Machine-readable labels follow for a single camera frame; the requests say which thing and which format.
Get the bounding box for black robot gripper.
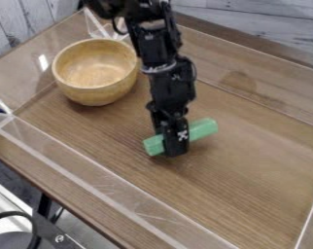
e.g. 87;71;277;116
141;55;197;158

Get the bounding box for green rectangular block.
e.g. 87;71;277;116
142;118;217;157

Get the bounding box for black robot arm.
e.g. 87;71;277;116
85;0;197;157

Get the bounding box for brown wooden bowl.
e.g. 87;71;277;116
51;39;138;106

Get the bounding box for clear acrylic tray walls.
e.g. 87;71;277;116
0;7;313;249

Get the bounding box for black table leg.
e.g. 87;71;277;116
37;194;51;218

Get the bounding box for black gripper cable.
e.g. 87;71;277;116
178;56;200;91

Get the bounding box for dark metal floor bracket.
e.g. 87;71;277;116
31;213;85;249

